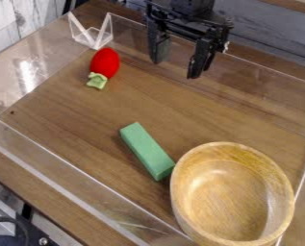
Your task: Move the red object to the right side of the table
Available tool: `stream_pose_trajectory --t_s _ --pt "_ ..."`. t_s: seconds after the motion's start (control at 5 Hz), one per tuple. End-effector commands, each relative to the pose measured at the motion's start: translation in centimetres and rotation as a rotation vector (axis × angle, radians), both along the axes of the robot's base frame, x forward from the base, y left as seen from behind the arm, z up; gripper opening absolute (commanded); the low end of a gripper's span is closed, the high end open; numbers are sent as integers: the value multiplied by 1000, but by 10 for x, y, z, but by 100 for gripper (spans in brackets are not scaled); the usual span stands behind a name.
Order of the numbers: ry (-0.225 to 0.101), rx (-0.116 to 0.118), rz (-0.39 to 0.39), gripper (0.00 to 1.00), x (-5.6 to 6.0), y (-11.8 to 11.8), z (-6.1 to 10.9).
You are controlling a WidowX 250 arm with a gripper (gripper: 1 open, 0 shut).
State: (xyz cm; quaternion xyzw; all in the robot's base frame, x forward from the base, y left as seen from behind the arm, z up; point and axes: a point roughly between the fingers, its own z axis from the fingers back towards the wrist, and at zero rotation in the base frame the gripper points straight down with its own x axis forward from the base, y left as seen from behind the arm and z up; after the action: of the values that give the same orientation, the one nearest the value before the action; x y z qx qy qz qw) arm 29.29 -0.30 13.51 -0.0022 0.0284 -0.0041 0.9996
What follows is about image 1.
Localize green rectangular block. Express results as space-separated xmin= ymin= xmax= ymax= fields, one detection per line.
xmin=119 ymin=122 xmax=175 ymax=182

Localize clear acrylic tray walls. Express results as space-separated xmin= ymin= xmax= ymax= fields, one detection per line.
xmin=0 ymin=17 xmax=305 ymax=246

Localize red plush strawberry toy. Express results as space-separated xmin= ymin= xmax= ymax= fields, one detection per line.
xmin=86 ymin=48 xmax=119 ymax=89

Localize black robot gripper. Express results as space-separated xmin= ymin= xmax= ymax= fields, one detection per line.
xmin=146 ymin=0 xmax=234 ymax=79

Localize clear acrylic corner bracket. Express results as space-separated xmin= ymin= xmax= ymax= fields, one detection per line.
xmin=67 ymin=12 xmax=114 ymax=50

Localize black metal table clamp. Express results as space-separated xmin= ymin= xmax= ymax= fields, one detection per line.
xmin=16 ymin=214 xmax=59 ymax=246

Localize wooden bowl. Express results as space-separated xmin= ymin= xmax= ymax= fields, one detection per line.
xmin=170 ymin=141 xmax=294 ymax=246

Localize black cable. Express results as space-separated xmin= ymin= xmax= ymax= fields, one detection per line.
xmin=0 ymin=215 xmax=31 ymax=246

